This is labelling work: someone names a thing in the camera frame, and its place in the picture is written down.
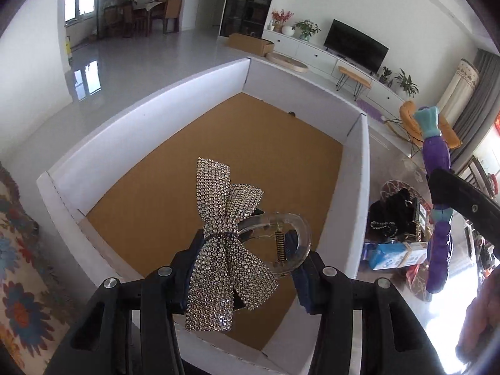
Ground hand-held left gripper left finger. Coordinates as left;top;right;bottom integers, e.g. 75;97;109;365
45;234;206;375

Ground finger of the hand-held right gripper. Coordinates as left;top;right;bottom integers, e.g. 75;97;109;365
427;168;500;229

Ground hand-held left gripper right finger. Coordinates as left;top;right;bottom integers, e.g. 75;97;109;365
283;230;454;375

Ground purple teal toy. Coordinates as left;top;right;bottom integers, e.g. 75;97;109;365
414;105;456;294

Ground rhinestone bow hair clip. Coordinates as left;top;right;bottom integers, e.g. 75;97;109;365
183;156;313;333

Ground white cardboard box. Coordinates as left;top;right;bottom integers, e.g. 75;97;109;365
36;57;371;375

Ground person's right hand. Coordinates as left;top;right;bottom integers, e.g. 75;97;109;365
455;269;500;368

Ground black velvet bag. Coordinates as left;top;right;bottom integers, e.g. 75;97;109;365
369;189;420;239

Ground blue white carton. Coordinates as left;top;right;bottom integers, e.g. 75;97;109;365
368;241;428;271

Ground orange lounge chair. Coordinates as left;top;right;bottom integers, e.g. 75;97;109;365
399;101;462;151

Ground grey curtain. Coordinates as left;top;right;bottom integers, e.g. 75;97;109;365
453;49;500;165

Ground covered standing air conditioner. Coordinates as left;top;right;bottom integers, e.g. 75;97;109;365
437;58;480;126

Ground large leafy potted plant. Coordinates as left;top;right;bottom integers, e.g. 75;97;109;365
394;69;418;98

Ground purple mat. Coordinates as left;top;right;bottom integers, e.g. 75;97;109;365
356;99;385;122

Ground floral blanket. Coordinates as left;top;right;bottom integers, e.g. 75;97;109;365
0;162;75;375

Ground wooden bench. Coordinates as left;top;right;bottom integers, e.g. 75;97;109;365
336;66;373;100

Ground black television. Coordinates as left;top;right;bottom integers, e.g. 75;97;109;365
324;19;390;74

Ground white television cabinet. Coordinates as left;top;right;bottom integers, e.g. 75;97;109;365
262;27;420;120

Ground round beige tray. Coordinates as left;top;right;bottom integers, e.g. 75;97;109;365
267;52;309;73

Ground brown cardboard box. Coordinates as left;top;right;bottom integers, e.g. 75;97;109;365
227;32;275;57

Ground red flowers in vase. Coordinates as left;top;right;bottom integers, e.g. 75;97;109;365
271;8;293;33

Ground wooden dining chair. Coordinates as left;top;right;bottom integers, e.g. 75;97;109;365
103;6;133;38
162;0;184;34

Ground wooden dining table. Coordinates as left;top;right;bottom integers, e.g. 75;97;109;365
133;0;168;34

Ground black glass cabinet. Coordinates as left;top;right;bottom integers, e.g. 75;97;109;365
219;0;282;40

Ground window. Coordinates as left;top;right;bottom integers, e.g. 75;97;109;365
64;0;96;24

